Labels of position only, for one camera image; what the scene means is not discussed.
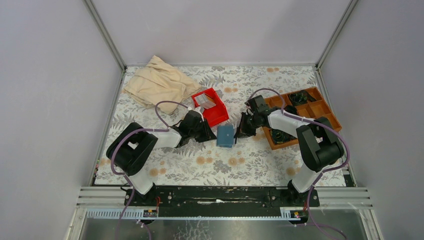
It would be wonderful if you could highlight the black folded strap bundle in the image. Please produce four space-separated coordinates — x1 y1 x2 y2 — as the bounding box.
283 105 300 117

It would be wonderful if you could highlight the black coiled cable bundle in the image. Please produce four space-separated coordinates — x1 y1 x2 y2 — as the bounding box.
288 90 317 107

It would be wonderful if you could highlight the wooden compartment tray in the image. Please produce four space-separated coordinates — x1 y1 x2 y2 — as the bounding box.
262 87 342 150

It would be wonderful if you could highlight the green black coiled cable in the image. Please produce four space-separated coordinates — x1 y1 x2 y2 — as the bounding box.
270 129 294 145

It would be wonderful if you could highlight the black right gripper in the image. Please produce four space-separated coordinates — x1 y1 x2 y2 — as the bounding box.
234 112 260 140

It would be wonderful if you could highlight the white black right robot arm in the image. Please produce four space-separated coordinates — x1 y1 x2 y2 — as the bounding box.
234 95 349 206

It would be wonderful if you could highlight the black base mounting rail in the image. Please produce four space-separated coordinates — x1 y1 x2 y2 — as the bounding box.
124 185 320 218

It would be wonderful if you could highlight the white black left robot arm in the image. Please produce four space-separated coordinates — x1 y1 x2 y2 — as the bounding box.
106 110 217 206

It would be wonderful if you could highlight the blue card holder wallet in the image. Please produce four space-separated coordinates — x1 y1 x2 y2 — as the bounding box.
216 125 235 148

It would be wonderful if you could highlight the beige crumpled cloth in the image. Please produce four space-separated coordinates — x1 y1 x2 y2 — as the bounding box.
123 55 202 115

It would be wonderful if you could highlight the floral patterned table mat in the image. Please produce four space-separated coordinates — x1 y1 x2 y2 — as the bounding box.
104 66 317 186

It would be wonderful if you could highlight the stack of credit cards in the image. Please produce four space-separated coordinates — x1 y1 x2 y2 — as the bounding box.
194 93 216 109

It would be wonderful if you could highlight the red plastic bin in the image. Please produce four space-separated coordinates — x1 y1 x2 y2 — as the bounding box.
191 88 229 127

